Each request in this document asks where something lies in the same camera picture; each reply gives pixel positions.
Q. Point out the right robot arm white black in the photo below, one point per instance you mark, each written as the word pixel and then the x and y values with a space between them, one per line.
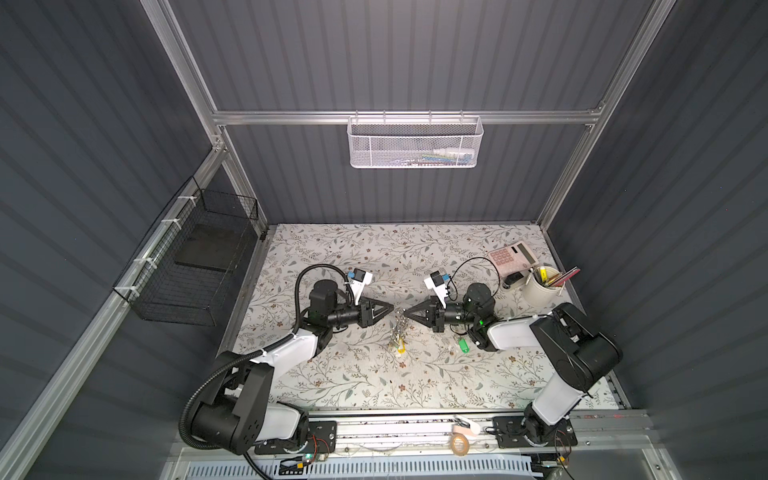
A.
pixel 578 352

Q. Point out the black wire basket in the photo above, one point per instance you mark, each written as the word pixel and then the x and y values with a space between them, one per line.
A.
pixel 192 270

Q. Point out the floral table mat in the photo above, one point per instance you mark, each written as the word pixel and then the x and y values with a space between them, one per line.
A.
pixel 359 370

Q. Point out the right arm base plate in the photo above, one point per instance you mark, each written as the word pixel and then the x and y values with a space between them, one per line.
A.
pixel 510 433

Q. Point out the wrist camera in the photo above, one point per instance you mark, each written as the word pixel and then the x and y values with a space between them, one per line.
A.
pixel 438 283
pixel 358 279

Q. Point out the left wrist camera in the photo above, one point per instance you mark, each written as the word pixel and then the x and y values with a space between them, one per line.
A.
pixel 358 279

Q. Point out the white pen cup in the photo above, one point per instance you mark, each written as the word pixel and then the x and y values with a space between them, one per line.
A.
pixel 538 295

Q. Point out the tape roll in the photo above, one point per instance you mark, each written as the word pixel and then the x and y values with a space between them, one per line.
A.
pixel 459 444

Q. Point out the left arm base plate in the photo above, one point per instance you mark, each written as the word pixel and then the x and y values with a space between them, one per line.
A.
pixel 317 437

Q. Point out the white cable duct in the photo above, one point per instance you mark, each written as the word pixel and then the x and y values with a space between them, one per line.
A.
pixel 441 467

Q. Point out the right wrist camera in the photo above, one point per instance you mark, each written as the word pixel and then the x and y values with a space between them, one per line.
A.
pixel 438 283

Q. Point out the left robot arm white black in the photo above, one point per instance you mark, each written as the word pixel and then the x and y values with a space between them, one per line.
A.
pixel 232 409

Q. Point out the keyring bunch with grey strap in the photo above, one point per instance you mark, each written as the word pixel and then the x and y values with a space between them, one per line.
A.
pixel 397 335

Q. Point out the pink calculator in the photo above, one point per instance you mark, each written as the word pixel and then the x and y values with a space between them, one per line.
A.
pixel 513 258

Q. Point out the pink pen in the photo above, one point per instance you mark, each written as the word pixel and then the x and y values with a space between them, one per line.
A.
pixel 564 277

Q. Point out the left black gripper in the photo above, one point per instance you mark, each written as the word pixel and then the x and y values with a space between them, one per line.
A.
pixel 365 314

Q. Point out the key with green tag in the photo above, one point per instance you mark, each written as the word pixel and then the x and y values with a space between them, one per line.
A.
pixel 462 342

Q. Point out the white wire mesh basket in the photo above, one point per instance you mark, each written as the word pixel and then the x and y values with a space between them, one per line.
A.
pixel 414 143

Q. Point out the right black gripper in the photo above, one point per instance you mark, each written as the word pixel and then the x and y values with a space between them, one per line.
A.
pixel 435 315

